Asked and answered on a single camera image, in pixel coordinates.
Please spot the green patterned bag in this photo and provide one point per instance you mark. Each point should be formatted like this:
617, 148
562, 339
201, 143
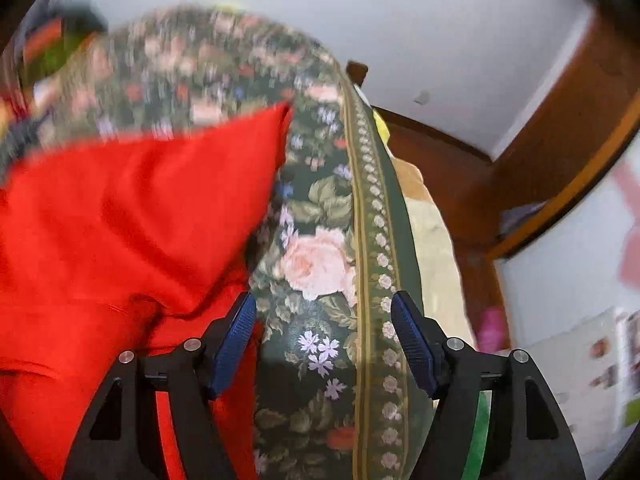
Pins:
52, 58

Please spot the floral green bedspread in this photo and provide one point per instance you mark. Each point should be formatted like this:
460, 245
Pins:
334, 398

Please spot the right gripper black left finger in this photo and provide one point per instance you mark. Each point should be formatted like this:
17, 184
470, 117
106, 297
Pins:
151, 417

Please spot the orange box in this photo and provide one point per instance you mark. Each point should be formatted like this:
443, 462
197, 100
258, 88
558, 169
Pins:
42, 38

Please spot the beige orange blanket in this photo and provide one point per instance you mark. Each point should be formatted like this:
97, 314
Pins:
441, 285

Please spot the red fleece zip pullover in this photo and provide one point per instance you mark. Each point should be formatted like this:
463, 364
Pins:
128, 245

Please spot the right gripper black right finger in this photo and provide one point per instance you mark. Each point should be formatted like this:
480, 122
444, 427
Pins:
527, 434

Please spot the navy dotted garment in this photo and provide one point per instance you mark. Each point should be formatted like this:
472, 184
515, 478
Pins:
21, 140

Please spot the brown wooden door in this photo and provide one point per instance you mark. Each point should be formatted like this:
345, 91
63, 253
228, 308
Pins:
575, 135

